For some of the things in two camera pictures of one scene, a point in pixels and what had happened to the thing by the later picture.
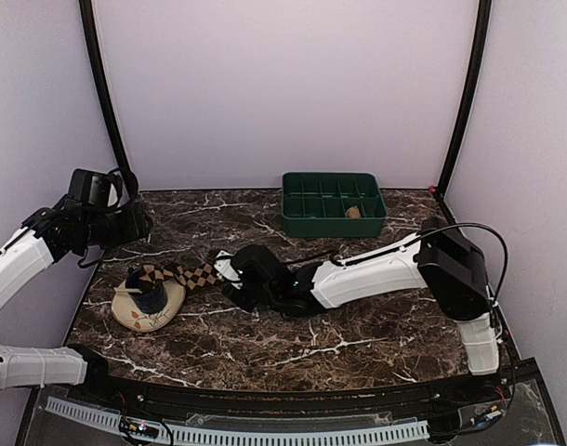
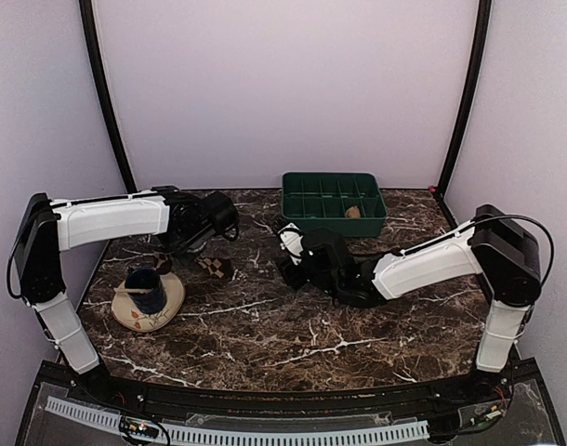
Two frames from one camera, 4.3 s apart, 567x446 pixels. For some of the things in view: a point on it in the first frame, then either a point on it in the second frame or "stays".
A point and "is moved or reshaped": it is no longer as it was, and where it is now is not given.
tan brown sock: [353, 213] stays
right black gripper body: [257, 295] -> [321, 281]
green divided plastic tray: [332, 204] stays
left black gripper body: [100, 231] -> [178, 241]
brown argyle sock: [189, 277] is moved or reshaped
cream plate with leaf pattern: [128, 315] stays
